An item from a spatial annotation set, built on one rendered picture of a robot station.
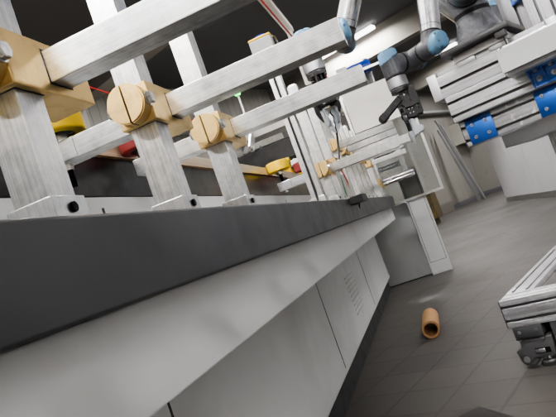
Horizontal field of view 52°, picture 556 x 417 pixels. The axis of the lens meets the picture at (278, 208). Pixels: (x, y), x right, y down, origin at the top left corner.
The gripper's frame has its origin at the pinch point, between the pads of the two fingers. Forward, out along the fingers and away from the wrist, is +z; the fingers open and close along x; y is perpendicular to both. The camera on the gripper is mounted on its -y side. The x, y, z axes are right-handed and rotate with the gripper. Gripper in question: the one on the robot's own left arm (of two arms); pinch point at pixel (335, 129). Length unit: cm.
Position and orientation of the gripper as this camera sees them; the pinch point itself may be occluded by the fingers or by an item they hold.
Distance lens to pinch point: 199.7
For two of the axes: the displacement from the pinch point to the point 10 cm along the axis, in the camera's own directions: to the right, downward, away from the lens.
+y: 0.8, -1.0, -9.9
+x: 9.4, -3.3, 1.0
